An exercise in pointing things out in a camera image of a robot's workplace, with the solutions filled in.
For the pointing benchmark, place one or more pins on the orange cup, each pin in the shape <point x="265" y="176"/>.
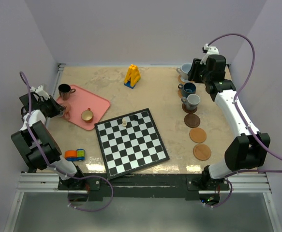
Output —
<point x="87" y="116"/>

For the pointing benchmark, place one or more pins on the yellow blue block structure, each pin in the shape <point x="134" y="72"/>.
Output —
<point x="132" y="76"/>

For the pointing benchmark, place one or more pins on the dark wooden coaster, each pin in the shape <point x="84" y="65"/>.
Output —
<point x="187" y="110"/>
<point x="192" y="120"/>

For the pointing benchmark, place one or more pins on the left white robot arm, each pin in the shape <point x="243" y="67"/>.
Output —
<point x="36" y="145"/>

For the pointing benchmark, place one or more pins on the light wooden coaster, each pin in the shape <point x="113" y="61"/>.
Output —
<point x="198" y="135"/>
<point x="202" y="152"/>

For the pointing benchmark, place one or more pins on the dark blue cup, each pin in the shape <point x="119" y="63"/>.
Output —
<point x="187" y="89"/>

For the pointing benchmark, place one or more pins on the black white chessboard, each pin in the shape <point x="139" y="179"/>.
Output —
<point x="132" y="148"/>

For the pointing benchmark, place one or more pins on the grey printed mug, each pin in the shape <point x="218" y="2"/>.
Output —
<point x="191" y="101"/>

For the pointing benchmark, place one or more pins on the black chess piece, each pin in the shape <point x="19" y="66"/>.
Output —
<point x="135" y="117"/>

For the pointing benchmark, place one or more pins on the white chess piece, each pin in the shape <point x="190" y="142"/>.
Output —
<point x="124" y="122"/>

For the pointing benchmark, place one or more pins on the aluminium rail frame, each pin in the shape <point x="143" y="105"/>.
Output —
<point x="48" y="182"/>

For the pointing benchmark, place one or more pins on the woven rattan coaster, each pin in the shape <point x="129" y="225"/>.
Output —
<point x="180" y="93"/>
<point x="180" y="79"/>

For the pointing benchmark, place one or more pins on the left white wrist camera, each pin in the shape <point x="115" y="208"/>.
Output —
<point x="40" y="91"/>

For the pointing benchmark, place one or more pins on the orange blue toy car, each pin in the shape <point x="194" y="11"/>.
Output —
<point x="75" y="155"/>

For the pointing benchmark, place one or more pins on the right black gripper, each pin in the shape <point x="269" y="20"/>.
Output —
<point x="192" y="74"/>

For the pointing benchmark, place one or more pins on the pink patterned cup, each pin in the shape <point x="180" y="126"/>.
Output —
<point x="67" y="112"/>

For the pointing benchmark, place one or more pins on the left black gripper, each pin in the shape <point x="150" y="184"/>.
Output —
<point x="57" y="108"/>

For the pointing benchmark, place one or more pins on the light blue cup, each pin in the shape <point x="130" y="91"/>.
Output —
<point x="183" y="71"/>

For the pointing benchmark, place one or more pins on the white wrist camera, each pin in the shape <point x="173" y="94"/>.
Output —
<point x="40" y="91"/>
<point x="208" y="50"/>

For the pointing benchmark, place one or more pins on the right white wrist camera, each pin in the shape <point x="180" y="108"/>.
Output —
<point x="208" y="50"/>

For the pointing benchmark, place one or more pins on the dark brown cup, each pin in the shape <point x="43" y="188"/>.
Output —
<point x="65" y="91"/>

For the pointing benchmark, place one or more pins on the pink plastic tray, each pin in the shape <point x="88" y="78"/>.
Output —
<point x="82" y="100"/>

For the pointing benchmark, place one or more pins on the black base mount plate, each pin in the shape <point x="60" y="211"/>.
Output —
<point x="191" y="187"/>

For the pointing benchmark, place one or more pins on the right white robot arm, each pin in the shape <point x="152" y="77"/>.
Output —
<point x="248" y="149"/>

